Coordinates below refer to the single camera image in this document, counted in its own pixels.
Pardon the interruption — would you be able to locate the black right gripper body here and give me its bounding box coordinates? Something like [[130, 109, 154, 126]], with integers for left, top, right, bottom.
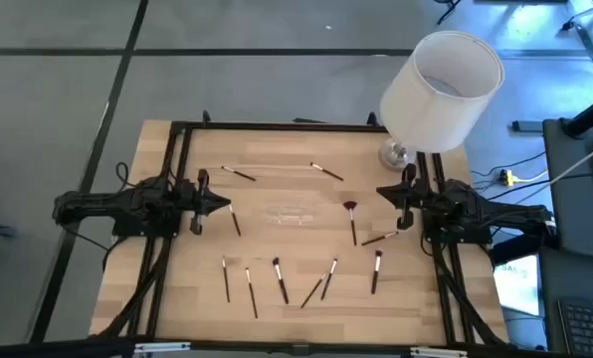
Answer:
[[398, 162, 440, 231]]

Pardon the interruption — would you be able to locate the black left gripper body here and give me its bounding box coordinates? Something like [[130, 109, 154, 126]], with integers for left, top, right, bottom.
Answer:
[[176, 169, 211, 235]]

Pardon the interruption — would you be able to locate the thin black makeup brush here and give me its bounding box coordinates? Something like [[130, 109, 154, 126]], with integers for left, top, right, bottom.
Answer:
[[228, 203, 242, 238], [309, 162, 345, 182], [220, 165, 258, 182], [220, 256, 232, 304], [244, 267, 260, 320], [360, 230, 400, 248], [319, 257, 339, 301], [299, 270, 330, 310]]

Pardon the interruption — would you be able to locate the black fan makeup brush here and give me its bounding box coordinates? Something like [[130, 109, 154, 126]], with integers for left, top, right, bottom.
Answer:
[[342, 200, 359, 248]]

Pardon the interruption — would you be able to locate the fluffy black powder brush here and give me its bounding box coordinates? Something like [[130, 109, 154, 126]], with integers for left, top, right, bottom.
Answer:
[[369, 249, 384, 295], [271, 256, 291, 305]]

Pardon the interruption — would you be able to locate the clear acrylic brush organizer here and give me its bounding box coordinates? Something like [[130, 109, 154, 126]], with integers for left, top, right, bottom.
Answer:
[[265, 204, 318, 226]]

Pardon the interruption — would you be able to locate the white shade silver table lamp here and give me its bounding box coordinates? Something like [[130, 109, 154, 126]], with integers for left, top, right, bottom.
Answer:
[[378, 30, 505, 173]]

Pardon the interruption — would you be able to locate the yellow power plug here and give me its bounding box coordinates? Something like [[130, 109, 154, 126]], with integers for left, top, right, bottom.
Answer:
[[497, 168, 519, 188]]

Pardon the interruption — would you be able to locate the white panel with green print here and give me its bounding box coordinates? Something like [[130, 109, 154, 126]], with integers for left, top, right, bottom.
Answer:
[[494, 255, 541, 315]]

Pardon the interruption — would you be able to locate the dark grey side desk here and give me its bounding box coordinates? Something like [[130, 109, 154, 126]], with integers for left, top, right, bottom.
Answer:
[[539, 117, 593, 358]]

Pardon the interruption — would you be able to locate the black pole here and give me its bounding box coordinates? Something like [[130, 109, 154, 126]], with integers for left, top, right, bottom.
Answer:
[[562, 89, 593, 138]]

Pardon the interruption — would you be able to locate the black computer keyboard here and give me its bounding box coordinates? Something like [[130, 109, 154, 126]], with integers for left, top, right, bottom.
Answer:
[[557, 296, 593, 358]]

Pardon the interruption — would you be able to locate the black aluminium table frame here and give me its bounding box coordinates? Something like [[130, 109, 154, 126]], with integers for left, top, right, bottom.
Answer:
[[90, 109, 511, 358]]

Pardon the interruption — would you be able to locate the silver frame bracket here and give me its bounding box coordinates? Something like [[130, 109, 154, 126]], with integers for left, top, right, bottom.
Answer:
[[409, 346, 470, 358], [133, 341, 192, 355]]

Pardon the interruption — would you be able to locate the white cable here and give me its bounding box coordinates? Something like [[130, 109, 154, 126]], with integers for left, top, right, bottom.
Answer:
[[544, 137, 593, 193]]

